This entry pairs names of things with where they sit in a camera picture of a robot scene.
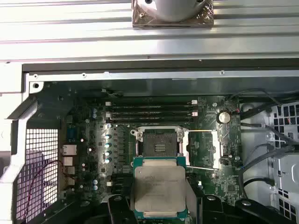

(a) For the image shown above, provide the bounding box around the round silver coin battery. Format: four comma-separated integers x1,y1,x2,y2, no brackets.
216,109,232,124

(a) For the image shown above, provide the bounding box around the thick black cable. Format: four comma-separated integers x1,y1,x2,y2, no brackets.
240,121,299,150

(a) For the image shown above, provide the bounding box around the black and silver PC case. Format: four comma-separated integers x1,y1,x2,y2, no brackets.
0,62,299,224

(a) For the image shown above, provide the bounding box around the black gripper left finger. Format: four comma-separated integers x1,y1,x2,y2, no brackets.
99,195,135,224

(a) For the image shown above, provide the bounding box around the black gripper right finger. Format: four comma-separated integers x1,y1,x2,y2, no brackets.
186,185,285,224

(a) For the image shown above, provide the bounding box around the blue port connector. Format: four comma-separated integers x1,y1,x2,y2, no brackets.
66,127,77,142

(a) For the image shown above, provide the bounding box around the metal socket cover frame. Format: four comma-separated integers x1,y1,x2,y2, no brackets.
183,129,221,170

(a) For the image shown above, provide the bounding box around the silver CPU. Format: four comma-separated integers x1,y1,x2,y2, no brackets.
130,155,187,220

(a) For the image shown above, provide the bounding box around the thin black wire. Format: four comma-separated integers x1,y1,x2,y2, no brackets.
228,88,282,107

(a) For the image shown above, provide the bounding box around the silver metal drive cage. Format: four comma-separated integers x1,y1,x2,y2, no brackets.
240,100,299,224

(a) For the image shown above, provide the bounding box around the CPU socket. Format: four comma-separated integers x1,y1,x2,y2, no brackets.
130,126,187,164

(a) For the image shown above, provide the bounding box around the green motherboard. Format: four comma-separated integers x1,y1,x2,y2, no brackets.
58,93,243,210

